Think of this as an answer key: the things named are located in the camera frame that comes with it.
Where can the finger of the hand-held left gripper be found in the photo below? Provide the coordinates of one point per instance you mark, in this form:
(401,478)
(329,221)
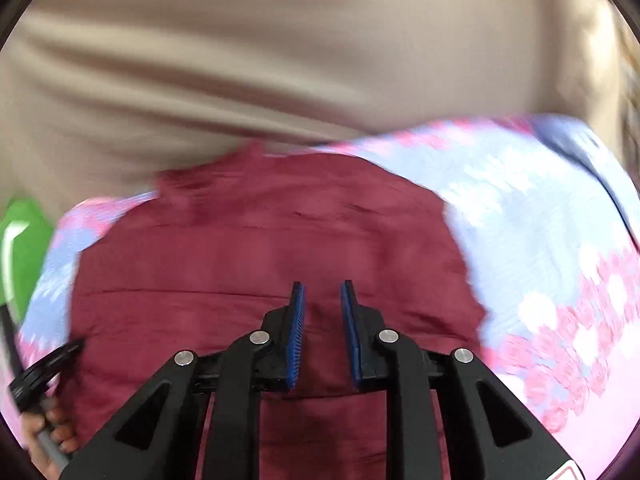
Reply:
(52,357)

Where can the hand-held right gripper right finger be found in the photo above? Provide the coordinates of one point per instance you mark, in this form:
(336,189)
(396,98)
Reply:
(350,330)

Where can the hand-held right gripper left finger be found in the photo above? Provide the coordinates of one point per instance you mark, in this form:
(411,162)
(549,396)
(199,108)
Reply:
(296,330)

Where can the maroon puffer jacket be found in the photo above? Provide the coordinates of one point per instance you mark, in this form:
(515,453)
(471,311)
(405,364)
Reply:
(250,240)

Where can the person's left hand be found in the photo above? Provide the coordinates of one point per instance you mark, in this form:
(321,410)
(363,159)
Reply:
(56,422)

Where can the green pillow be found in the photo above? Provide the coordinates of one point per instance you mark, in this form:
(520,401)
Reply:
(25,260)

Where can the pink blue floral bedsheet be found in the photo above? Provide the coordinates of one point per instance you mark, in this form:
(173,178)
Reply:
(525,210)

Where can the beige curtain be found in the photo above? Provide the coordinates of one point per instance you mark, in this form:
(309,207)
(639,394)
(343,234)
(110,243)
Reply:
(300,60)

